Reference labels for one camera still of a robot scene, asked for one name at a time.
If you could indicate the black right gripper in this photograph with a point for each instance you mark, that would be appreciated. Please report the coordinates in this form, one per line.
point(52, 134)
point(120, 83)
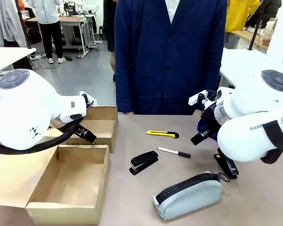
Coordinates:
point(208, 117)

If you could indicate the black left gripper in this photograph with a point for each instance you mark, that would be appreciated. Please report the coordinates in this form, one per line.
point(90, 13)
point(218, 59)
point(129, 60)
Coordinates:
point(79, 131)

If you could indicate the white marker black cap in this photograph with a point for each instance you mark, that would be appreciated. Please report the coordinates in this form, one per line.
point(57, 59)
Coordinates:
point(169, 150)

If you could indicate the yellow black utility knife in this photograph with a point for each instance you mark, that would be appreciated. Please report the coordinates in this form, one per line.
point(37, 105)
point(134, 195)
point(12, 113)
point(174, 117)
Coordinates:
point(160, 133)

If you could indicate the black stapler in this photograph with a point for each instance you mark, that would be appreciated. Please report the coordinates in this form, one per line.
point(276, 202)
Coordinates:
point(228, 167)
point(143, 158)

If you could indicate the grey zipper pencil case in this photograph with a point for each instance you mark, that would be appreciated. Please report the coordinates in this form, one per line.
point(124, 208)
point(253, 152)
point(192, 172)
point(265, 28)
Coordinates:
point(193, 197)

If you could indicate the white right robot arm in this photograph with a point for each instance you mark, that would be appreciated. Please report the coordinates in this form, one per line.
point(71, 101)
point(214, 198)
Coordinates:
point(245, 139)

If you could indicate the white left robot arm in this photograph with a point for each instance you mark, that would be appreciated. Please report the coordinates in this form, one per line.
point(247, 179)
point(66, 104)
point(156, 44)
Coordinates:
point(26, 106)

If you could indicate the shallow brown cardboard box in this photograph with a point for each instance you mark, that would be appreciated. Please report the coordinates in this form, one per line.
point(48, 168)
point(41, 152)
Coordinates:
point(101, 127)

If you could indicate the large brown cardboard box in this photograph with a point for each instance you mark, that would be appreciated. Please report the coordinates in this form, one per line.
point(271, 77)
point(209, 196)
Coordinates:
point(68, 179)

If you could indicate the person in navy coat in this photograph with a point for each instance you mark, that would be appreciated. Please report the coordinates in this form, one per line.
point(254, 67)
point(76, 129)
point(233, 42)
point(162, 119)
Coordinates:
point(155, 58)

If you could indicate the green plastic stool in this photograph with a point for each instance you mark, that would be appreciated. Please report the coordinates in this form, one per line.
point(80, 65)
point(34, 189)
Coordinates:
point(101, 31)

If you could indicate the white side table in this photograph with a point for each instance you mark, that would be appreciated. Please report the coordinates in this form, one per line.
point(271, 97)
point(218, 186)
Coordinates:
point(7, 57)

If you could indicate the wooden counter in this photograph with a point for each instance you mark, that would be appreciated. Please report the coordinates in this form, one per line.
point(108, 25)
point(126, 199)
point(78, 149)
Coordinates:
point(247, 35)

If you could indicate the wooden top workbench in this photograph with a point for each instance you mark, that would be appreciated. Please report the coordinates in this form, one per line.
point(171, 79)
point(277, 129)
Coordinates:
point(73, 20)

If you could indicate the person white jacket black trousers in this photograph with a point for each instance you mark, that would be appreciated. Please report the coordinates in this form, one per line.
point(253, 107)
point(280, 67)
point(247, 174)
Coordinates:
point(48, 14)

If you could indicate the person in yellow jacket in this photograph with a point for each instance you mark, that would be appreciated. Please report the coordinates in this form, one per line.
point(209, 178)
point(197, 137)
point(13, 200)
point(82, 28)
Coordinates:
point(238, 14)

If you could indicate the person in grey coat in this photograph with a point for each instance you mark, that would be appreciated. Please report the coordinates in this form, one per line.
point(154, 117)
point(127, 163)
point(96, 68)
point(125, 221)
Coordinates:
point(4, 21)

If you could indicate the person in dark jacket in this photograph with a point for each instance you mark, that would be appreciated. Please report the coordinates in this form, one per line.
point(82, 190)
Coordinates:
point(268, 9)

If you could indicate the person in orange top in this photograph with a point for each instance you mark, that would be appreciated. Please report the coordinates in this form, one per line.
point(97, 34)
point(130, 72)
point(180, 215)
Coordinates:
point(21, 4)

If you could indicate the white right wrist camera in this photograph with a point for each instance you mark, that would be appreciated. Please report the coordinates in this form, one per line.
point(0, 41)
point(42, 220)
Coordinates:
point(193, 99)

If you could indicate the white table with metal frame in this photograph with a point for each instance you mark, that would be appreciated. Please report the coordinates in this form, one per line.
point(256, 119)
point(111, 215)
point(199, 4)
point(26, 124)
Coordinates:
point(240, 61)

